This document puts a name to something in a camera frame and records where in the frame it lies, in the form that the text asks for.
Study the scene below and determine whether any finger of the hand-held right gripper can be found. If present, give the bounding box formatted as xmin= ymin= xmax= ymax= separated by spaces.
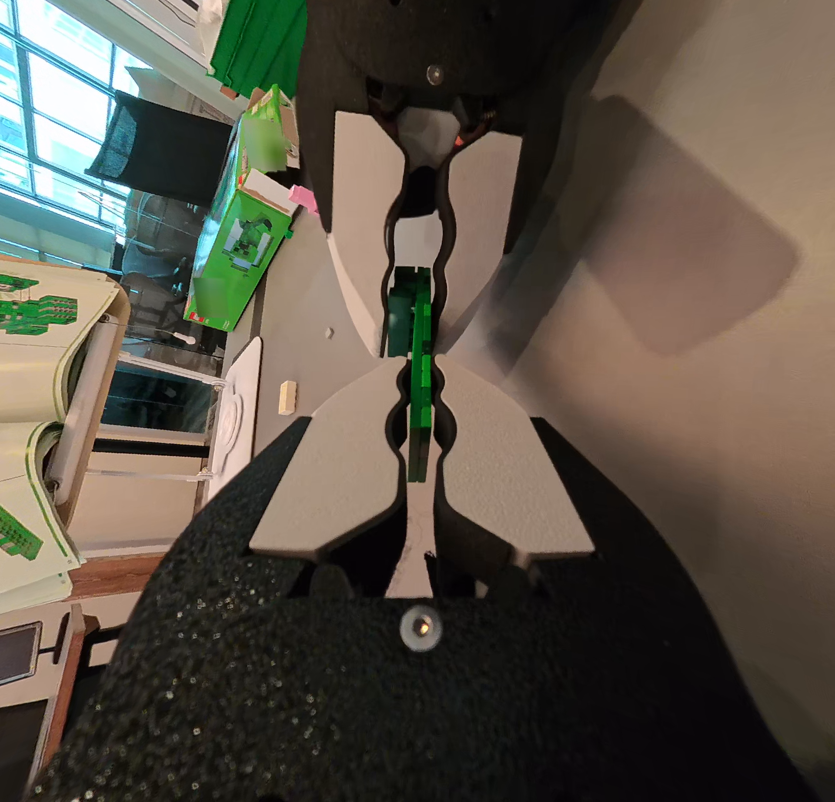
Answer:
xmin=324 ymin=110 xmax=412 ymax=359
xmin=431 ymin=130 xmax=524 ymax=353

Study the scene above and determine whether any green toy set box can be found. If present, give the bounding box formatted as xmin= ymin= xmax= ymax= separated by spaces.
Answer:
xmin=184 ymin=169 xmax=294 ymax=332

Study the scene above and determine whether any green box with white flap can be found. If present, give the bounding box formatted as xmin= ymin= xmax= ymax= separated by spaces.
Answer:
xmin=238 ymin=84 xmax=302 ymax=178

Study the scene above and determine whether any white plastic tray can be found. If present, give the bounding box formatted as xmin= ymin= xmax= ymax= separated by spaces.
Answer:
xmin=207 ymin=337 xmax=263 ymax=485

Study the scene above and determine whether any green toy brick plate assembly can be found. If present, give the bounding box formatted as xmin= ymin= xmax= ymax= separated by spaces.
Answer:
xmin=386 ymin=266 xmax=435 ymax=483

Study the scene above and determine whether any open instruction booklet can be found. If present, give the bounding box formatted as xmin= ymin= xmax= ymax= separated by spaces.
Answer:
xmin=0 ymin=257 xmax=131 ymax=615

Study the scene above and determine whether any dark screen tablet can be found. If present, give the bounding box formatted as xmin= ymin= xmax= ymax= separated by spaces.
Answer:
xmin=0 ymin=622 xmax=44 ymax=684

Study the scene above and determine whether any white desk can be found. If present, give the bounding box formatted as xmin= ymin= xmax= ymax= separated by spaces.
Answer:
xmin=222 ymin=0 xmax=835 ymax=802

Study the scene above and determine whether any black mesh office chair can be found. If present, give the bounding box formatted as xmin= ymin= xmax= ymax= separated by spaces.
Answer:
xmin=85 ymin=91 xmax=236 ymax=209

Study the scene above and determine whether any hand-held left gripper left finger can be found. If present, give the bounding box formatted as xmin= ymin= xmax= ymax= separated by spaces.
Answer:
xmin=249 ymin=356 xmax=411 ymax=565

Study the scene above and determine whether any green plastic sheet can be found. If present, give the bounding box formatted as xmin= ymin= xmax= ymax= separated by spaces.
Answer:
xmin=209 ymin=0 xmax=331 ymax=96

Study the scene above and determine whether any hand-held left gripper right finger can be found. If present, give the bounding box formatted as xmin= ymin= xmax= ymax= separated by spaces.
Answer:
xmin=432 ymin=353 xmax=596 ymax=568

